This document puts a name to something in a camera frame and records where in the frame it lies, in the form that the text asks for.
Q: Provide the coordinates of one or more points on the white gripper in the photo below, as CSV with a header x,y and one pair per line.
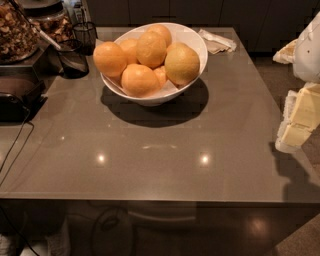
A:
x,y
308,53

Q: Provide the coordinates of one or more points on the yellowish orange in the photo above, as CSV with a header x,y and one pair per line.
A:
x,y
182,65

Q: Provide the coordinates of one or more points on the white ceramic bowl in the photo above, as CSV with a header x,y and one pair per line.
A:
x,y
180,34

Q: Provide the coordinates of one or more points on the small low centre orange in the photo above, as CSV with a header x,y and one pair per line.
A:
x,y
161,75

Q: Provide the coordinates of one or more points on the top centre orange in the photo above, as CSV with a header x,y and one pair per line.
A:
x,y
151,49

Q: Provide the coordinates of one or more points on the front centre orange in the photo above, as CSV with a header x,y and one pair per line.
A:
x,y
139,81

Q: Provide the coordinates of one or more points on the back left orange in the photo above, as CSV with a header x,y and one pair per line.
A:
x,y
129,47

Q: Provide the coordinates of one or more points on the left front orange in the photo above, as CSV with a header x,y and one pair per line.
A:
x,y
109,59

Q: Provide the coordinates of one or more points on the crumpled white napkin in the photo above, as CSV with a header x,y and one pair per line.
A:
x,y
216,43

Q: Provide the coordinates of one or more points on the black mesh cup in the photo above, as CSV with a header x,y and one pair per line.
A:
x,y
86,33

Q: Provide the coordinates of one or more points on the dark glass cup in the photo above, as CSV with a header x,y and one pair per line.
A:
x,y
73,63

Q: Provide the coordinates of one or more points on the large glass nut jar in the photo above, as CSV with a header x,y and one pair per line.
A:
x,y
18,40

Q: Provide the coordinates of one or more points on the black appliance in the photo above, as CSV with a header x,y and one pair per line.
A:
x,y
21,97

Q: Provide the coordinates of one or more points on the white spoon handle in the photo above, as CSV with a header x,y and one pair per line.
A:
x,y
43,35

